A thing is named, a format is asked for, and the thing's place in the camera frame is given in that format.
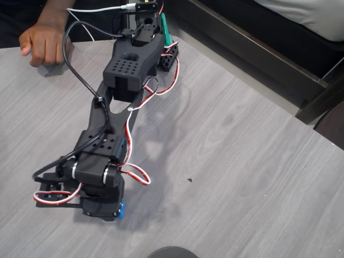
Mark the person's forearm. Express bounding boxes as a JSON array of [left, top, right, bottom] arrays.
[[37, 0, 76, 27]]

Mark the person's bare hand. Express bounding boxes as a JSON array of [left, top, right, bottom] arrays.
[[18, 20, 75, 68]]

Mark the dark round object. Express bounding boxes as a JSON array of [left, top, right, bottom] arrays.
[[147, 246, 199, 258]]

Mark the dark chair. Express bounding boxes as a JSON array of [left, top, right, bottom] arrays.
[[313, 101, 344, 151]]

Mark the white mattress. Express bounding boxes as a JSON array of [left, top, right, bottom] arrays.
[[254, 0, 344, 42]]

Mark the red and white servo cable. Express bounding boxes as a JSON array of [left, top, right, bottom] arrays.
[[32, 182, 83, 205], [117, 52, 180, 186]]

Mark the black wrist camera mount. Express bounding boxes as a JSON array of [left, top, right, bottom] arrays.
[[34, 171, 84, 209]]

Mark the black cable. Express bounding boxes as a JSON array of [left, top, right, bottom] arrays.
[[32, 20, 145, 181]]

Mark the white usb cable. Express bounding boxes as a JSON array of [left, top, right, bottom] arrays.
[[66, 3, 137, 41]]

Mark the dark wooden bed frame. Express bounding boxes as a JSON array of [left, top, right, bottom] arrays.
[[171, 0, 344, 125]]

